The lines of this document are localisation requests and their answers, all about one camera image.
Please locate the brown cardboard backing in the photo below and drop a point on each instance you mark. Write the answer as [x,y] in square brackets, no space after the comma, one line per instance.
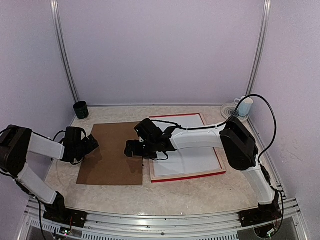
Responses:
[108,165]

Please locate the autumn forest photo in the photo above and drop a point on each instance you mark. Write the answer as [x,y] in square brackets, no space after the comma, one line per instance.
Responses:
[190,162]

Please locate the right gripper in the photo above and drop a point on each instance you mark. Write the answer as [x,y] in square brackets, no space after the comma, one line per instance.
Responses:
[135,152]

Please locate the black cup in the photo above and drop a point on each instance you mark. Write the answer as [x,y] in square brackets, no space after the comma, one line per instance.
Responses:
[81,110]

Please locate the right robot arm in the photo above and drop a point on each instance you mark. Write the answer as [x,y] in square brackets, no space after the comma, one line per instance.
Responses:
[232,136]

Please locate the right aluminium post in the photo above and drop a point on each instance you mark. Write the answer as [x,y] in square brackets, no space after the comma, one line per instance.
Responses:
[260,46]

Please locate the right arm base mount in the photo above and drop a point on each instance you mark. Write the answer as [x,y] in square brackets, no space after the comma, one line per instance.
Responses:
[258,216]

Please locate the red wooden picture frame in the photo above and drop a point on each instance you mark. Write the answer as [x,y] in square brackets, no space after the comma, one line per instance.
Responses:
[190,152]

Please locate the left aluminium post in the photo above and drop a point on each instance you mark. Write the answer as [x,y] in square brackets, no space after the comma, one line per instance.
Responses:
[62,49]

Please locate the aluminium post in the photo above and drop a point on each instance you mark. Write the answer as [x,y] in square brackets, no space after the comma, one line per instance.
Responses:
[260,46]
[62,49]

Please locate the light blue mug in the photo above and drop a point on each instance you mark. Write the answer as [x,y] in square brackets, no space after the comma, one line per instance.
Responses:
[245,106]

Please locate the front aluminium rail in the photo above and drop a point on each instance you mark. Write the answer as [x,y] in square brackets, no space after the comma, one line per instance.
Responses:
[112,226]

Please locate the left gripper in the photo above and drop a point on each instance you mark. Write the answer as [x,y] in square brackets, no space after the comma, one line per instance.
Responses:
[91,147]

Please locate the white patterned plate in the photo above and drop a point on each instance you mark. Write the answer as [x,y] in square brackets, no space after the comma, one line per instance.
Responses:
[228,109]

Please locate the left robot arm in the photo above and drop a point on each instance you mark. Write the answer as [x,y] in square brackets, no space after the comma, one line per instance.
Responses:
[21,146]

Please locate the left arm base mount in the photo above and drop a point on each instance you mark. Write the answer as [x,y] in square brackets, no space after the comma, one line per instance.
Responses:
[70,217]

